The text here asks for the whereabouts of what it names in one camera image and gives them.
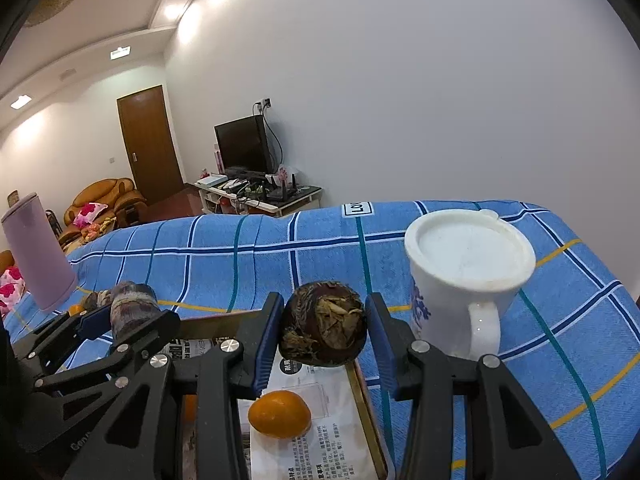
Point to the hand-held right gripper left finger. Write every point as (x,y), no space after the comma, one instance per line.
(267,347)

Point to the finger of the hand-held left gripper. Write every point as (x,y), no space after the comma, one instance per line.
(95,321)
(162,327)

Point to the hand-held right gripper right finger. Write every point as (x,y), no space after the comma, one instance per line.
(381,347)

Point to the dark brown water chestnut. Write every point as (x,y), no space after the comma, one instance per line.
(92,300)
(320,325)

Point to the gold metal tin box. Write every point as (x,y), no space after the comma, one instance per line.
(370,430)

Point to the small orange kumquat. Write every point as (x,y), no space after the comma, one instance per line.
(279,415)

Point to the white printed paper packet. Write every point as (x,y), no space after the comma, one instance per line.
(325,410)

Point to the purple tumbler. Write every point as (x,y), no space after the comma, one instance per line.
(35,255)

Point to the pink floral cushion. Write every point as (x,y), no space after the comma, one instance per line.
(90,214)
(11,287)

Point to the blue plaid blanket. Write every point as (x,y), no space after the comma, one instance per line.
(300,250)

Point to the white mug blue print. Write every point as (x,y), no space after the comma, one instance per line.
(470,260)

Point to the tan leather sofa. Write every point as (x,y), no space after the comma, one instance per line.
(100,190)

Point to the white television stand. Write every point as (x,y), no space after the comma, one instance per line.
(295,201)

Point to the white set-top box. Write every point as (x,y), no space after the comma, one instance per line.
(211,179)

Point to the black router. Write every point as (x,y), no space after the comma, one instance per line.
(287,187)

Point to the pink flower decoration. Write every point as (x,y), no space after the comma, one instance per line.
(281,174)

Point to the brown wooden door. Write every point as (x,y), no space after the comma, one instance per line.
(147,145)

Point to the black television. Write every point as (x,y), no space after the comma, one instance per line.
(240,142)

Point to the rectangular ceiling light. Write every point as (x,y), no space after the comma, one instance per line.
(20,102)
(120,52)

